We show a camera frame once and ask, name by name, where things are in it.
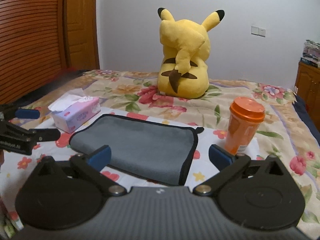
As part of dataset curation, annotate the purple tissue pack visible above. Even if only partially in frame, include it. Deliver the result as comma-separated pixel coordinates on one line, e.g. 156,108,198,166
48,88,101,134

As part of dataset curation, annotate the orange lidded plastic cup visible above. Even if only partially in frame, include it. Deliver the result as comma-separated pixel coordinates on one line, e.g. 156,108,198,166
225,96,265,155

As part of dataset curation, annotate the floral beige bed quilt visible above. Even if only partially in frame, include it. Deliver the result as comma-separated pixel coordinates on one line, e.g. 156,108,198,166
0,69,320,240

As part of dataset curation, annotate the grey folded towel black trim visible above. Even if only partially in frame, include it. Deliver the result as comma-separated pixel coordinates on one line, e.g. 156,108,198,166
69,114,204,186

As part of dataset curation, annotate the wooden slatted headboard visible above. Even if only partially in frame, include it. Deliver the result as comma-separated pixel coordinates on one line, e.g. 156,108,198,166
1,0,99,103

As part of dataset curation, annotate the dark blue bed sheet edge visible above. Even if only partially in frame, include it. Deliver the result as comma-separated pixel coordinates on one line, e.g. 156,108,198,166
293,94,319,137

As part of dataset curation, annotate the yellow Pikachu plush toy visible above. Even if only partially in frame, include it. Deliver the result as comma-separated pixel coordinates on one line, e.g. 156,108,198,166
157,8,225,99

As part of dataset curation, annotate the wooden side cabinet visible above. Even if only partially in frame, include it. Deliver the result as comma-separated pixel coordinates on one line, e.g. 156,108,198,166
295,62,320,130

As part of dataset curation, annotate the stack of books and papers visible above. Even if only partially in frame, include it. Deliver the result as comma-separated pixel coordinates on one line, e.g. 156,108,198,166
300,40,320,68

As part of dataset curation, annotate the white wall switch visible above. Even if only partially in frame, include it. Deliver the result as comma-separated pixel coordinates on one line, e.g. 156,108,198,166
251,26,266,37

